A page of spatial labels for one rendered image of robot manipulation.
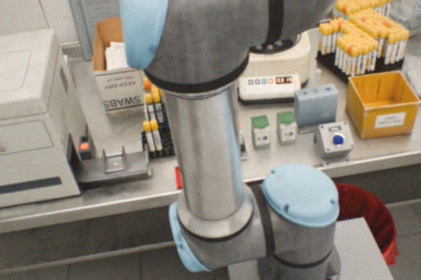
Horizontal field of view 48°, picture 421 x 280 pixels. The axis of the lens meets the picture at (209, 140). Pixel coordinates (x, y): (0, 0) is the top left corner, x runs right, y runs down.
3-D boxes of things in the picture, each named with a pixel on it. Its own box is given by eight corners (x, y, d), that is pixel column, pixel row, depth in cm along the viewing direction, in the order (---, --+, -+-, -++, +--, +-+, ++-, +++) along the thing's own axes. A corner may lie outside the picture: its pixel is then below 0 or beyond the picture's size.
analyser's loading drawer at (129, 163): (64, 188, 112) (58, 173, 109) (67, 169, 117) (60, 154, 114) (151, 175, 113) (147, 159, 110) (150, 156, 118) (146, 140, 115)
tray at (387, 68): (405, 65, 140) (406, 58, 138) (379, 75, 137) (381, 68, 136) (366, 39, 152) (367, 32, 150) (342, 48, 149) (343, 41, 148)
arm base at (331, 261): (347, 303, 83) (352, 271, 76) (260, 305, 84) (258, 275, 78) (333, 232, 94) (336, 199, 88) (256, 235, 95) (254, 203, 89)
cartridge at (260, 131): (254, 148, 119) (254, 129, 115) (251, 137, 123) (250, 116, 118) (270, 146, 120) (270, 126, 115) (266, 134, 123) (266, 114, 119)
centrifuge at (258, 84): (227, 106, 133) (223, 70, 125) (226, 49, 155) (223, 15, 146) (314, 101, 131) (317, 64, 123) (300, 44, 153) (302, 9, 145)
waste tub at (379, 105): (359, 140, 118) (364, 109, 112) (343, 107, 128) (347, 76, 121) (413, 134, 118) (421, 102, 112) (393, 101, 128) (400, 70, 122)
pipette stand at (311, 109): (299, 134, 122) (300, 103, 115) (291, 117, 127) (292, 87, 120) (337, 127, 123) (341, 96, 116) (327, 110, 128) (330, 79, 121)
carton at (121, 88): (104, 116, 135) (90, 71, 125) (106, 61, 156) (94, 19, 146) (191, 102, 136) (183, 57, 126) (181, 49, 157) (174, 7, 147)
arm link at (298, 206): (346, 256, 79) (354, 202, 70) (267, 274, 78) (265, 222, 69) (320, 202, 88) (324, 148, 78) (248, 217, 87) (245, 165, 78)
